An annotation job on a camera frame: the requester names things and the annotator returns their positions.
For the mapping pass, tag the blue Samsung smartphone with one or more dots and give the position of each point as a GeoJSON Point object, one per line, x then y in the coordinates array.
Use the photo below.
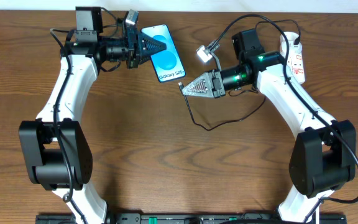
{"type": "Point", "coordinates": [167, 63]}

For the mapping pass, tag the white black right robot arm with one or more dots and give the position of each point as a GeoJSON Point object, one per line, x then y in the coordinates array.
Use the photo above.
{"type": "Point", "coordinates": [324, 156]}

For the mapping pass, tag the white power strip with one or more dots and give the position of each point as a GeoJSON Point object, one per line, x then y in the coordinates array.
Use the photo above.
{"type": "Point", "coordinates": [295, 62]}

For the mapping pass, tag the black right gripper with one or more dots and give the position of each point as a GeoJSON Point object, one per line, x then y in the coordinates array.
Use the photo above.
{"type": "Point", "coordinates": [207, 77]}

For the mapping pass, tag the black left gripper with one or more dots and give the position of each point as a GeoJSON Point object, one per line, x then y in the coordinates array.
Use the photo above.
{"type": "Point", "coordinates": [139, 57]}

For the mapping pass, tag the white USB charger adapter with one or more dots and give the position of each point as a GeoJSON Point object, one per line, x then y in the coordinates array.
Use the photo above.
{"type": "Point", "coordinates": [295, 46]}

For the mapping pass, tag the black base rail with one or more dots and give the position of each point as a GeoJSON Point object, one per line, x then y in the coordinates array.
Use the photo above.
{"type": "Point", "coordinates": [136, 218]}

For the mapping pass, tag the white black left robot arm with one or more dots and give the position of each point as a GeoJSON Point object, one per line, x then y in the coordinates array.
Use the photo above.
{"type": "Point", "coordinates": [56, 153]}

